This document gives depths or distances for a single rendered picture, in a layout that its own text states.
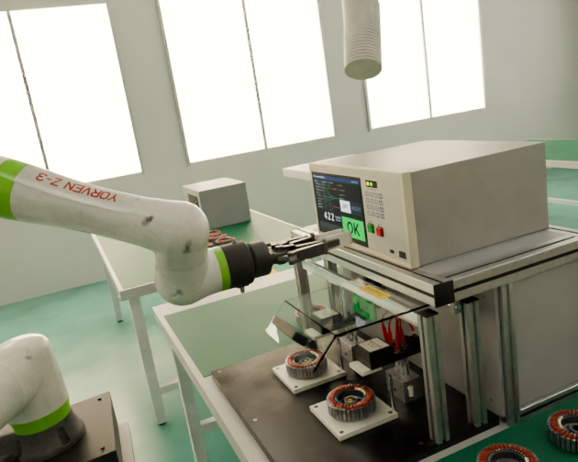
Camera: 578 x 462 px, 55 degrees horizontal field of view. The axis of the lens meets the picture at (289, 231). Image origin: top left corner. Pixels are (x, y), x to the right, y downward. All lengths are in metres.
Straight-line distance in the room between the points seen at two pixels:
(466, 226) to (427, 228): 0.10
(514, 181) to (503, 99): 6.68
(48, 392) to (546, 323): 1.07
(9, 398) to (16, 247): 4.68
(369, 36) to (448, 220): 1.41
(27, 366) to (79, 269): 4.67
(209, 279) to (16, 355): 0.42
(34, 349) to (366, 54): 1.74
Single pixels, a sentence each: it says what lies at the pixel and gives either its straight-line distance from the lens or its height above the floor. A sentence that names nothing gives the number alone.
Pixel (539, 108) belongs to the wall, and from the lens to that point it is 8.47.
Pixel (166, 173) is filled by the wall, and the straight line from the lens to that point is 5.89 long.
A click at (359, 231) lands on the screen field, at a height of 1.17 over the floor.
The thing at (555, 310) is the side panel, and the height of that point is 0.97.
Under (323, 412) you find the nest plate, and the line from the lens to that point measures 1.37.
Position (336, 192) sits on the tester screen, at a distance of 1.41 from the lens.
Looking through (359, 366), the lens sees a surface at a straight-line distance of 1.33.
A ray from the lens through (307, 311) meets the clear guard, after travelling 1.18.
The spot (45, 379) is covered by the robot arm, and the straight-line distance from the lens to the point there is 1.31.
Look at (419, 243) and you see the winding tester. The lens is 1.20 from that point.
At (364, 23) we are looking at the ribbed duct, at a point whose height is 1.75.
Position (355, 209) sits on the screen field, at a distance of 1.34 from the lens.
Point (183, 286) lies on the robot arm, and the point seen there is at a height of 1.18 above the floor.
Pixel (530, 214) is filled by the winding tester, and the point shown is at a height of 1.16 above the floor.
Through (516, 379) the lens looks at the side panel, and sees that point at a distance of 1.31.
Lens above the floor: 1.50
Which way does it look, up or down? 13 degrees down
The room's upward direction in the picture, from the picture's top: 9 degrees counter-clockwise
